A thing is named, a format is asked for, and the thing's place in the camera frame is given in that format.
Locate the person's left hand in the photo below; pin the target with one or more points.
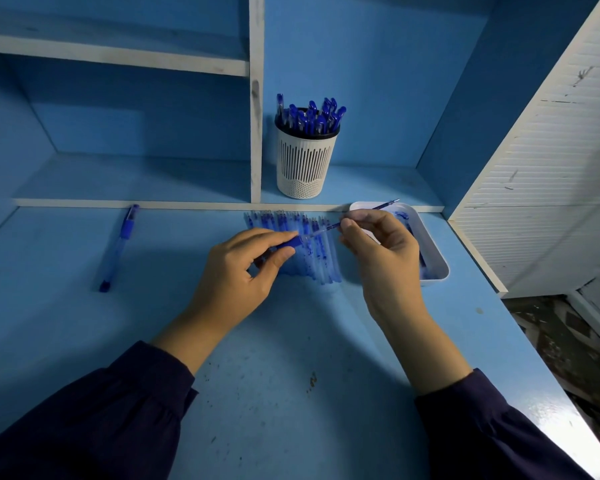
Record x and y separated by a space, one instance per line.
227 282

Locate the person's right hand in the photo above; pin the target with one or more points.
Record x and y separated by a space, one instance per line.
390 274

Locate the person's right thumb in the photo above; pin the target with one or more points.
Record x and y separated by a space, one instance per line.
351 237

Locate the person's left thumb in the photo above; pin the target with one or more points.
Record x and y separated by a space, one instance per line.
276 265

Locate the thin blue pen refill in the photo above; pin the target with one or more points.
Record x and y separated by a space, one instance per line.
331 226

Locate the clear pen barrel blue grip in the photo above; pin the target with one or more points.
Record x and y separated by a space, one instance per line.
292 241

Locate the person's left forearm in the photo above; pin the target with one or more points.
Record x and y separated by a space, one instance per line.
130 404

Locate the person's right forearm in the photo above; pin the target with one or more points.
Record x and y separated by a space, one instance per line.
460 394

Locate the row of clear pen barrels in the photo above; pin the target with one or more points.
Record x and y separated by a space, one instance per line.
320 254

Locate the white plastic tray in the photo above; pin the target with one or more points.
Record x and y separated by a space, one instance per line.
432 249

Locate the white slotted pen holder cup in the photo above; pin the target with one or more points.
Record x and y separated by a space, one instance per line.
302 164

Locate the bunch of blue capped pens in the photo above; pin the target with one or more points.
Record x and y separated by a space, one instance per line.
310 117

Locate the blue capped ballpoint pen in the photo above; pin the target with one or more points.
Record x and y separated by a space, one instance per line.
115 252

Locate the blue shelf unit white edges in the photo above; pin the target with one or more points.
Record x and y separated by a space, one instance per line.
180 124

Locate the white slatted cabinet panel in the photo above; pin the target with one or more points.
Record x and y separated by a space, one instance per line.
545 184

